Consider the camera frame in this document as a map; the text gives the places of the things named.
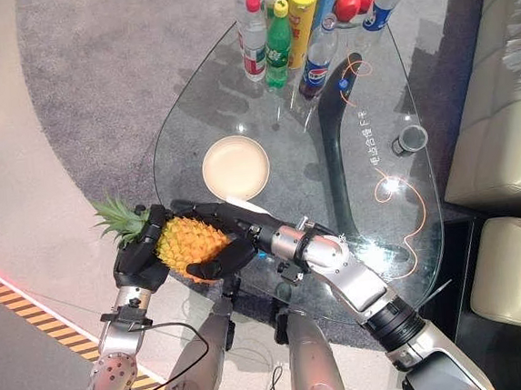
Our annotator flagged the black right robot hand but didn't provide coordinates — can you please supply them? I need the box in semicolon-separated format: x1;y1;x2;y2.
169;191;287;285

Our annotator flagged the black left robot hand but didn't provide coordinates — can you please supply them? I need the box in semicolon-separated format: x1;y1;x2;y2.
107;202;179;295

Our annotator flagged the yellow pineapple with green crown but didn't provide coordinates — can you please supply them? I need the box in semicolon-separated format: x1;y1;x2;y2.
88;186;235;293

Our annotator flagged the cream round plate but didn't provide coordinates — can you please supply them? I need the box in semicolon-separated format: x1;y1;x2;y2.
198;133;274;205

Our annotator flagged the glass fruit bowl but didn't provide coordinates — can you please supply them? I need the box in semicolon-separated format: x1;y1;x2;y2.
316;5;382;59

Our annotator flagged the black curved table base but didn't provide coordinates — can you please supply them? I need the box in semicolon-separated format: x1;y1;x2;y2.
312;50;387;256

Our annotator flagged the yellow black hazard tape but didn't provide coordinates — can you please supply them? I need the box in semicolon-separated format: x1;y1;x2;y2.
0;251;165;390

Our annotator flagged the silver left robot leg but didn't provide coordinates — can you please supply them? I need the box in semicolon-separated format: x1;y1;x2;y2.
147;274;254;390

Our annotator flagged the silver robot leg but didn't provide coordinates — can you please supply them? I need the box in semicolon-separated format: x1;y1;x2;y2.
147;274;254;390
273;304;349;390

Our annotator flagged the silver right robot leg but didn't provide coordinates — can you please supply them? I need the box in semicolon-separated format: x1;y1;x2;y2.
273;304;349;390

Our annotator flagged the dark cola bottle blue label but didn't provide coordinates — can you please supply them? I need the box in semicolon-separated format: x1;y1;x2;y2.
292;12;346;102

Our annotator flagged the green soda bottle yellow cap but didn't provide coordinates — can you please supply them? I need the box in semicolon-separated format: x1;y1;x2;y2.
257;0;298;91

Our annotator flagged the grey rug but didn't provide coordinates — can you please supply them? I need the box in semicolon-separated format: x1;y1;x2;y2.
13;0;521;375

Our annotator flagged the red apple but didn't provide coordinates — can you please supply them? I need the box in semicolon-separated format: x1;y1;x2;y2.
333;0;364;23

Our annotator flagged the cream leather sofa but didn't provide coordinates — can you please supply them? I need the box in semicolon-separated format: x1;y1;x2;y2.
426;0;521;231

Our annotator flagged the cream leather ottoman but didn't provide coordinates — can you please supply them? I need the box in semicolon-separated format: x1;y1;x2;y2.
463;215;521;340

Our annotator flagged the thin black cable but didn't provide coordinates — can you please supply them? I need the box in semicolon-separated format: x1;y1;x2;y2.
255;364;286;390

